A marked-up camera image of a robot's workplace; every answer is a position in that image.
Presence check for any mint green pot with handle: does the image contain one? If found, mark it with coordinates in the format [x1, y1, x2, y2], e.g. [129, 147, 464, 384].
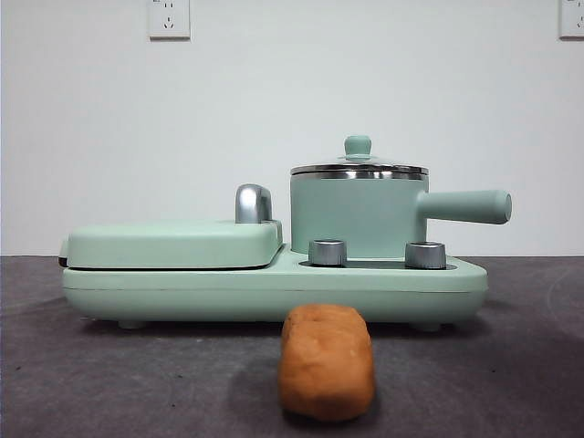
[289, 167, 513, 259]

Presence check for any silver griddle cover handle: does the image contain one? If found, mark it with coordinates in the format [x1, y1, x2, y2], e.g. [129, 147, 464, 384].
[235, 183, 275, 224]

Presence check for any mint green breakfast maker base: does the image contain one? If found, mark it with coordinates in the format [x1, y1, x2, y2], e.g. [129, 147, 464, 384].
[61, 241, 489, 331]

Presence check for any silver control knob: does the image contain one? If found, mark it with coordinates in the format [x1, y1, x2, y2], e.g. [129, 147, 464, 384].
[404, 240, 447, 269]
[308, 237, 348, 266]

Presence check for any mint green griddle cover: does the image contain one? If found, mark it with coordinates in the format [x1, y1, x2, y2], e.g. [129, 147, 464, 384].
[58, 217, 285, 271]

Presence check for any white wall socket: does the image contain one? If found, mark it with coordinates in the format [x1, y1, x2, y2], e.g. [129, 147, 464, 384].
[148, 0, 192, 40]
[558, 0, 584, 39]

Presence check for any glass lid with green knob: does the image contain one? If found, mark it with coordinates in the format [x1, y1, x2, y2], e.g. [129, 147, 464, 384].
[290, 134, 431, 177]

